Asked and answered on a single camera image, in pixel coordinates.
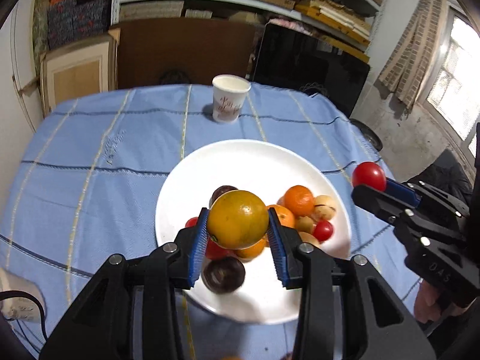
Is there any brown board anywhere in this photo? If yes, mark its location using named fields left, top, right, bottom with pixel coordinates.
left=109, top=18, right=259, bottom=91

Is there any beige framed panel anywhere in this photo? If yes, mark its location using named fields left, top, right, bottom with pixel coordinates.
left=39, top=37, right=117, bottom=117

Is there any stack of patterned blue boxes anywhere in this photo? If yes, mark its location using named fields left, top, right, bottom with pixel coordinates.
left=47, top=0, right=113, bottom=49

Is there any smooth dark red plum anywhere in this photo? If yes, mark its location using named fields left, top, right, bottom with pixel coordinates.
left=209, top=185, right=239, bottom=205

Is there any spotted tan loquat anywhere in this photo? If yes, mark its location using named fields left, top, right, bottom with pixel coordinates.
left=312, top=194, right=337, bottom=222

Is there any large dark purple fruit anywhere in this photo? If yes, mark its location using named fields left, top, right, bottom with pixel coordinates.
left=202, top=257, right=246, bottom=294

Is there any person's right hand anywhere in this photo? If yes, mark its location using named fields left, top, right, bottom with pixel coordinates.
left=414, top=281, right=473, bottom=325

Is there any dark bag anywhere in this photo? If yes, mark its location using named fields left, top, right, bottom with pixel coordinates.
left=407, top=149, right=475, bottom=196

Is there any black wheel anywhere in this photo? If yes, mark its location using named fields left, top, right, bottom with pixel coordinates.
left=350, top=119, right=383, bottom=151

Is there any white oval plate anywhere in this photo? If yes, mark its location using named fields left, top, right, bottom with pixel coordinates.
left=155, top=139, right=352, bottom=325

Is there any blue checked tablecloth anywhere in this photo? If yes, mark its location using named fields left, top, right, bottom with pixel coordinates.
left=0, top=82, right=424, bottom=360

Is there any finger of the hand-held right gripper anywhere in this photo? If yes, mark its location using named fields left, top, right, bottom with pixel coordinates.
left=351, top=184, right=466, bottom=248
left=384, top=178, right=471, bottom=218

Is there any beige checked curtain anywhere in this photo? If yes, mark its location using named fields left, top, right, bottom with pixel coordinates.
left=378, top=0, right=451, bottom=111

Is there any small red tomato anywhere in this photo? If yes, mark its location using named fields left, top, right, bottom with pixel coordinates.
left=313, top=220, right=334, bottom=242

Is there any barred window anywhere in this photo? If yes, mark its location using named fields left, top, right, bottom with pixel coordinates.
left=422, top=5, right=480, bottom=158

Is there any black flat panel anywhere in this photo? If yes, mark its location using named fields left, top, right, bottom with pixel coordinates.
left=249, top=22, right=371, bottom=118

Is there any small tan loquat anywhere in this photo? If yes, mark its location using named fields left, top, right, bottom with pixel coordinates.
left=295, top=215, right=315, bottom=233

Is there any orange-tan round fruit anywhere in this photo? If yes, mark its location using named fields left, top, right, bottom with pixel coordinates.
left=299, top=231, right=321, bottom=249

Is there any white paper cup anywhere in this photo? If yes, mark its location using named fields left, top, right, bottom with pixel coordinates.
left=212, top=74, right=251, bottom=124

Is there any large yellow-green orange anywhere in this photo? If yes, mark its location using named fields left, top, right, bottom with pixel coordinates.
left=207, top=190, right=269, bottom=250

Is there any white power adapter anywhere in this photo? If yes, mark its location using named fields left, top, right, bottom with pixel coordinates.
left=0, top=268, right=46, bottom=323

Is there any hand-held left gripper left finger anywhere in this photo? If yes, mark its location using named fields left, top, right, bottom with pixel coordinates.
left=39, top=207, right=210, bottom=360

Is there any small orange mandarin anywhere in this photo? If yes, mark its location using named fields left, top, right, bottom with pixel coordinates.
left=283, top=185, right=315, bottom=217
left=267, top=204, right=297, bottom=229
left=234, top=238, right=267, bottom=259

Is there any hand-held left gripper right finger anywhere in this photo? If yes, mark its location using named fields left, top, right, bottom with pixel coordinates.
left=267, top=207, right=437, bottom=360

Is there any black cable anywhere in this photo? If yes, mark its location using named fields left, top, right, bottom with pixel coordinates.
left=0, top=290, right=49, bottom=340

